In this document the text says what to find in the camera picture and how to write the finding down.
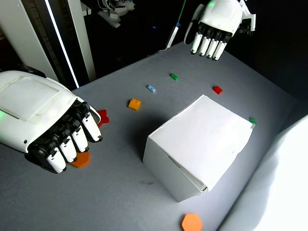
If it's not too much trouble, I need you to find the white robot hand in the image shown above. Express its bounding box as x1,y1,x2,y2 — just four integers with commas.
0,70,103,174
184,0,244,61

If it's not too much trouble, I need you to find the white cardboard box brown inside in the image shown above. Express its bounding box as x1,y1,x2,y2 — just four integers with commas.
143,94,256,203

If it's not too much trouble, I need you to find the white oblong plug device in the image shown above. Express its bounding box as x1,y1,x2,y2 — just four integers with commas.
157,23,180,53

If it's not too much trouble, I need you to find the white light strip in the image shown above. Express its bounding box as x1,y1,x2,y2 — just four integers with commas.
44,0,80,89

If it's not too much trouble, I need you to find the red star block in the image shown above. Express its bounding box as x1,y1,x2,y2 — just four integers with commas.
97,109,110,128

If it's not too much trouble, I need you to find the orange hexagon block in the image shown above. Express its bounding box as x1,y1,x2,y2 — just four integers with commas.
181,213,204,231
70,151,91,169

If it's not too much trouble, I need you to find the orange toy brick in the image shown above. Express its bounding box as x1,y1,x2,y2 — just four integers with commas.
128,98,142,112

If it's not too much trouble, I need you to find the white plastic parts pile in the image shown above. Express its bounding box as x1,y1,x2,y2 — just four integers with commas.
97,0,136,28

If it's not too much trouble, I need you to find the grey table cloth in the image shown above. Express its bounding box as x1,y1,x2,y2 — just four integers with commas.
0,42,300,231

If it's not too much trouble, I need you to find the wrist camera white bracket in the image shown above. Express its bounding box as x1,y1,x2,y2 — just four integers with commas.
238,0,257,37

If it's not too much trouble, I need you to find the green cable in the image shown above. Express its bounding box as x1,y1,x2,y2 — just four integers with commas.
177,0,188,25

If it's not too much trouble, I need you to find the white cabinet frame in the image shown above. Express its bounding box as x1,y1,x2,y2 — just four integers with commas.
0,0,97,90

